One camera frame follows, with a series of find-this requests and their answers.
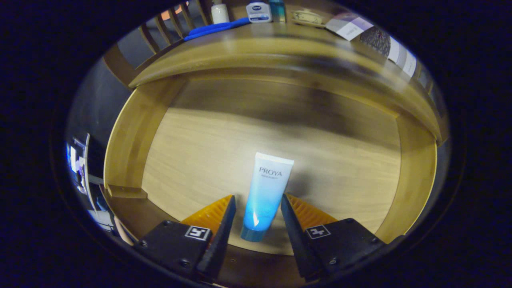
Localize purple and white book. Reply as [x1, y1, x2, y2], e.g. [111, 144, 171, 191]
[325, 12, 374, 41]

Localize wooden countertop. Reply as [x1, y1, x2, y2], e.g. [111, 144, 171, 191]
[128, 18, 444, 140]

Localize brown wooden drawer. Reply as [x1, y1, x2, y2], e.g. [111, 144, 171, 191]
[103, 68, 440, 288]

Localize white spray bottle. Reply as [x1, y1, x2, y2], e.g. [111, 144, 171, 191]
[211, 2, 230, 24]

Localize brown wooden cabinet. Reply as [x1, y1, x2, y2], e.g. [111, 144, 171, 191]
[103, 0, 450, 144]

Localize blue folded cloth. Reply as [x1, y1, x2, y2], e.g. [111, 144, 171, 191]
[183, 17, 252, 42]

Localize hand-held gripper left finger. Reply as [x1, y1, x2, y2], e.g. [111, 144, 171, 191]
[133, 194, 237, 282]

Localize black backdrop cloth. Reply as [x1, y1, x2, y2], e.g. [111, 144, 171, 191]
[66, 4, 208, 176]

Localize white book with black lettering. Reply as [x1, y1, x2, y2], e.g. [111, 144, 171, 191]
[387, 36, 418, 78]

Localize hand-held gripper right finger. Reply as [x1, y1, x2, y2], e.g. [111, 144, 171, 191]
[280, 194, 388, 282]

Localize white bottle with blue cap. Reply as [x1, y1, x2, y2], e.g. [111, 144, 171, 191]
[246, 2, 273, 23]

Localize teal slim bottle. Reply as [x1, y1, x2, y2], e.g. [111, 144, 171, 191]
[269, 0, 287, 23]

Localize white book with dark cover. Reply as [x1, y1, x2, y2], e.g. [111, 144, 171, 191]
[359, 26, 400, 60]

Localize beige lidded teacup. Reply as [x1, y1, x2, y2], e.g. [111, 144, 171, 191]
[291, 8, 325, 28]

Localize blue and white tube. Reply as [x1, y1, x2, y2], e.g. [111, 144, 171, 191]
[240, 152, 295, 243]

